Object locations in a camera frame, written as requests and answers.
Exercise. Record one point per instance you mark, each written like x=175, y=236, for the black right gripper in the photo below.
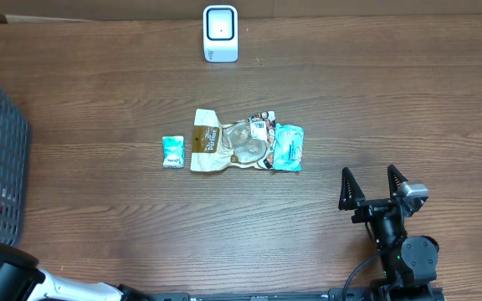
x=352, y=196

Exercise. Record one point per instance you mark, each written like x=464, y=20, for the teal wipes packet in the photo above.
x=288, y=147

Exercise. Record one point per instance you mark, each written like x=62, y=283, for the beige porridge pouch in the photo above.
x=247, y=143

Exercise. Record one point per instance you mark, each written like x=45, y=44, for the small teal gum pack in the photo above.
x=173, y=151

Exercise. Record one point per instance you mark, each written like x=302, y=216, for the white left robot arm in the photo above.
x=22, y=280

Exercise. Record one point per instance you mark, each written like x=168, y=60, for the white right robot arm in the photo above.
x=408, y=263

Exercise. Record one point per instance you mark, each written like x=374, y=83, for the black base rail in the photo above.
x=333, y=294

